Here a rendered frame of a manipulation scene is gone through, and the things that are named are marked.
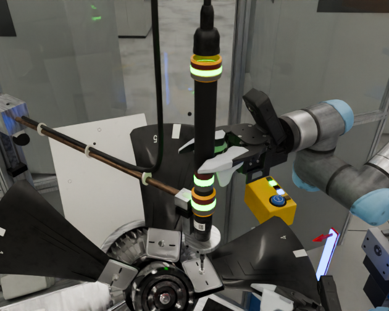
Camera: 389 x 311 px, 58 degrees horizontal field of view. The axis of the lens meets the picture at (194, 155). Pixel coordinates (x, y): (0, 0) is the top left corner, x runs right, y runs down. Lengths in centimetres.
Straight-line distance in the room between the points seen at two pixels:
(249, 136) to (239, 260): 32
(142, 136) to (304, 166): 36
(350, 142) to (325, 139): 126
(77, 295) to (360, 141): 159
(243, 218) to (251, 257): 105
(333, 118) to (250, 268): 36
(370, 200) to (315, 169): 12
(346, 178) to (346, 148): 126
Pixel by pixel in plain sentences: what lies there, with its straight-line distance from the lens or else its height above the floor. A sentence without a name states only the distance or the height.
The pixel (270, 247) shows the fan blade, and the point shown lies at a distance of 86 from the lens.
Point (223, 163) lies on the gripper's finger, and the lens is 55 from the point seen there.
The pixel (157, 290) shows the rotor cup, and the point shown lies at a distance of 72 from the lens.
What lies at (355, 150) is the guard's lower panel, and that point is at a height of 79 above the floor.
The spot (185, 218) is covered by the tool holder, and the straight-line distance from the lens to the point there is 67.
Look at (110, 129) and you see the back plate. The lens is 98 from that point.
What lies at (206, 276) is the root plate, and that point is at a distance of 78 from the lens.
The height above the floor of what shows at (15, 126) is 137.
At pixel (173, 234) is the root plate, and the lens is 75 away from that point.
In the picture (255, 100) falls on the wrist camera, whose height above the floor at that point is 158.
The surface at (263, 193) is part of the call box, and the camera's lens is 117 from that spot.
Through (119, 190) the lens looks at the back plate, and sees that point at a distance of 96.
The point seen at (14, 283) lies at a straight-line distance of 91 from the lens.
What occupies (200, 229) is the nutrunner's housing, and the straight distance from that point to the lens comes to 66.
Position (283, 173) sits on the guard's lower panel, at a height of 76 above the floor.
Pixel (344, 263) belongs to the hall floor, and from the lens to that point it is 251.
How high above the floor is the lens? 182
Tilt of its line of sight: 35 degrees down
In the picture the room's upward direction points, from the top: straight up
